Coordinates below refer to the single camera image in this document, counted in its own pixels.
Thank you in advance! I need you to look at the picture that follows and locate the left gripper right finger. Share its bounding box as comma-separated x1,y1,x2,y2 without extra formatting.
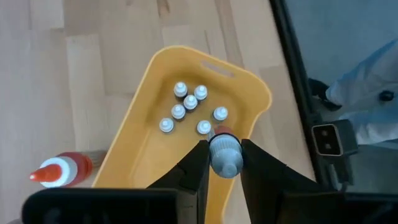
241,138,331,224

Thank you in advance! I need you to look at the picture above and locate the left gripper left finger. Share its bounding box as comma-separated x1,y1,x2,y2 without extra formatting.
146,139,211,224

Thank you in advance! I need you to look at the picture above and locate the small white-capped dropper bottle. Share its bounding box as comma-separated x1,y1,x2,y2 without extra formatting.
170,103,187,121
213,106,229,122
196,119,213,135
159,117,175,134
173,81,188,99
183,94,198,111
193,84,208,101
207,125,244,179

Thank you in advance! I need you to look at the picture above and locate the yellow plastic bin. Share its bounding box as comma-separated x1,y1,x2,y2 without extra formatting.
92,45,273,224

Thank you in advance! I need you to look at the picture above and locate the red-capped food coloring bottle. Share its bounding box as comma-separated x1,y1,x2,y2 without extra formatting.
29,151,94,189

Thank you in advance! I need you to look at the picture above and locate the pale crumpled sheet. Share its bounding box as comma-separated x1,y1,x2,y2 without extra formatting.
325,39,398,151

